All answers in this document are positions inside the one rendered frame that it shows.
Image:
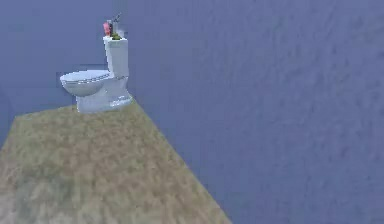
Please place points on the pink bottle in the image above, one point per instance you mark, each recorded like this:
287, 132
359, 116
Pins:
106, 28

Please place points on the green round object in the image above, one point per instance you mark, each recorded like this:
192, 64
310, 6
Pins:
116, 36

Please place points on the white toilet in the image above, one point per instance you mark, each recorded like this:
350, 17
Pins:
113, 76

